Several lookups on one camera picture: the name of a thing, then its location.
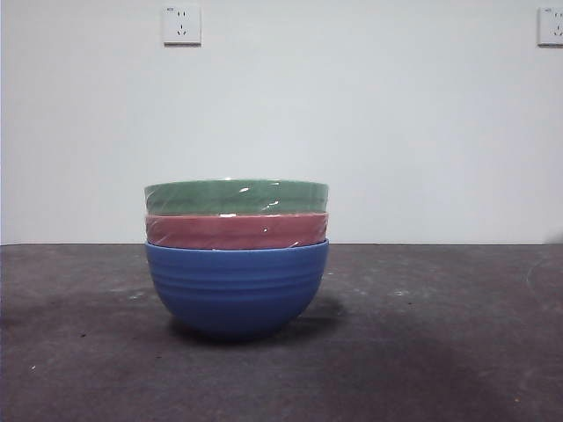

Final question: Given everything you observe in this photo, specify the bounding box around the blue ribbed bowl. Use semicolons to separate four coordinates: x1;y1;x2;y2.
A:
144;239;331;343

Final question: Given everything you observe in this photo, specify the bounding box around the red ribbed bowl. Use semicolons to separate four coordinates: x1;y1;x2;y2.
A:
146;211;329;251

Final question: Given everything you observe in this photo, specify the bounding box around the white wall socket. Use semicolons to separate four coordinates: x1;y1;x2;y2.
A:
163;4;202;47
537;7;563;47

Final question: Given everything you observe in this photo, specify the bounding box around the green ribbed bowl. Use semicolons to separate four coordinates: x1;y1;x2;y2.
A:
143;178;330;217

